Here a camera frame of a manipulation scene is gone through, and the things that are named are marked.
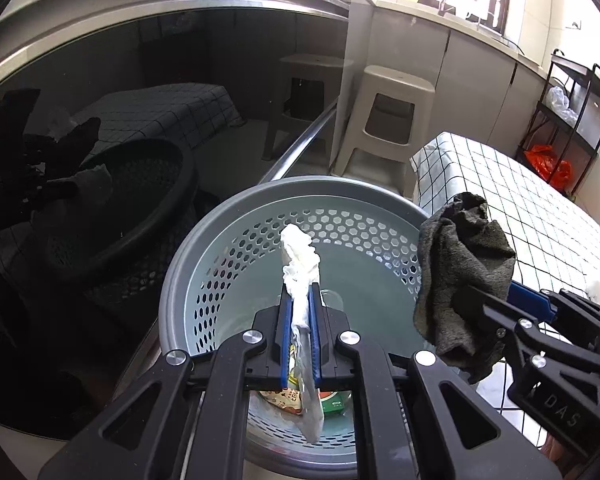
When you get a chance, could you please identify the white wrapper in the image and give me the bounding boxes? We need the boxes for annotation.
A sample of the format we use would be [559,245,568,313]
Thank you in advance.
[280,224,324,444]

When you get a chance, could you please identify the dark grey cloth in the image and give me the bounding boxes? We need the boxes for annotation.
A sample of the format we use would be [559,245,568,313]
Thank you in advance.
[413,192,516,385]

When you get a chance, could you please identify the grey perforated trash basket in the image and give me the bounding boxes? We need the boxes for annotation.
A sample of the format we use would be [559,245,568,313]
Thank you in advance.
[159,177,425,479]

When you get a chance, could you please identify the grey kitchen cabinets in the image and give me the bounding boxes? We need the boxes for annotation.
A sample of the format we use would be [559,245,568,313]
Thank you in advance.
[346,0,546,157]

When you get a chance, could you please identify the kitchen faucet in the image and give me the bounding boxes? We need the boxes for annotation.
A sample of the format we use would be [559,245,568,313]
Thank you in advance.
[438,0,457,16]

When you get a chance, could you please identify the right human hand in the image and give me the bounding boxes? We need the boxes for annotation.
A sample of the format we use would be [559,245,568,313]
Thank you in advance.
[541,434,572,465]

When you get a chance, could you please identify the white black grid tablecloth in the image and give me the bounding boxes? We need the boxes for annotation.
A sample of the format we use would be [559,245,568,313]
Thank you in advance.
[409,131,600,451]

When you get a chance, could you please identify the colourful snack wrapper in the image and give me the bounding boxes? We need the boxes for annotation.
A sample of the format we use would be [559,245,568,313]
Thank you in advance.
[256,343,354,418]

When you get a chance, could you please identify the orange plastic bag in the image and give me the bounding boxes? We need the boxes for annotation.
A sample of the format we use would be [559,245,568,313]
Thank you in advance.
[524,144,573,192]

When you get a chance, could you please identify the black metal shelf rack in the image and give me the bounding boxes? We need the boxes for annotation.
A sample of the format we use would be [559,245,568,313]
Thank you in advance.
[515,49,600,198]

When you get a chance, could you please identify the beige plastic stool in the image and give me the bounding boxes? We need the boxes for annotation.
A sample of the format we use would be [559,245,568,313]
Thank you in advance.
[332,65,436,198]

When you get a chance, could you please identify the white plastic bag on shelf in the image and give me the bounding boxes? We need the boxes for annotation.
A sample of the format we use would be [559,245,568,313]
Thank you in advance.
[544,86,579,127]

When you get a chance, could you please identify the black built-in oven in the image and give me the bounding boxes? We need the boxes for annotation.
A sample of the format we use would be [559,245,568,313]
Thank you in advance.
[0,0,349,440]

